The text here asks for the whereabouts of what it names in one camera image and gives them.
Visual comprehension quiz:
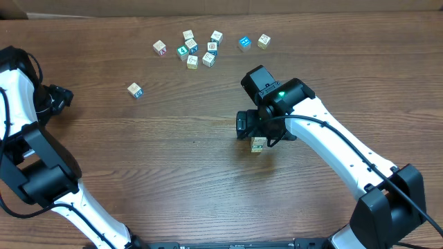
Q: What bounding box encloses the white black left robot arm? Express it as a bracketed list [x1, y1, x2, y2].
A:
[1, 46, 147, 248]

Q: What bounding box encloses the wooden block table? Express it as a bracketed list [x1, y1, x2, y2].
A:
[251, 137, 267, 145]

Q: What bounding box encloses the cardboard strip at back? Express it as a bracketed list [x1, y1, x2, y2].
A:
[1, 0, 442, 19]

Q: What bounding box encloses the wooden block red side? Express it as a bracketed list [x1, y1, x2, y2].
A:
[153, 40, 167, 56]

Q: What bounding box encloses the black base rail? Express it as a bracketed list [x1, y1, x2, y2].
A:
[147, 238, 333, 249]

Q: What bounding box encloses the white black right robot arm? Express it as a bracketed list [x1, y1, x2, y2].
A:
[236, 66, 427, 248]

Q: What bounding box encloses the wooden block blue middle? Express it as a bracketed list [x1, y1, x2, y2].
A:
[207, 41, 218, 56]

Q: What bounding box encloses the wooden block far right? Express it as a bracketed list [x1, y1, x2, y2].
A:
[257, 34, 271, 50]

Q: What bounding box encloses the wooden block top middle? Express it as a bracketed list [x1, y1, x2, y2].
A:
[210, 30, 223, 46]

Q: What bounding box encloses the wooden block top left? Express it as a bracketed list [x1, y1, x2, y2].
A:
[183, 30, 194, 41]

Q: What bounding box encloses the wooden block blue side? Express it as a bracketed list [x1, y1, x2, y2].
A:
[185, 39, 199, 55]

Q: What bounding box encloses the green number four block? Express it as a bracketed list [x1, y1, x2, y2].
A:
[177, 45, 189, 61]

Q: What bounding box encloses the wooden block yellow edge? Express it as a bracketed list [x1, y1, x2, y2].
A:
[186, 55, 199, 70]

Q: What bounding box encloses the blue top block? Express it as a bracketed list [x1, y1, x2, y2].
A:
[238, 36, 251, 52]

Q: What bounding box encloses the wooden block blue corner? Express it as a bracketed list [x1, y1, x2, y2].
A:
[127, 82, 144, 99]

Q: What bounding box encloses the wooden block black edge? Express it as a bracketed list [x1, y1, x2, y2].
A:
[202, 52, 216, 68]

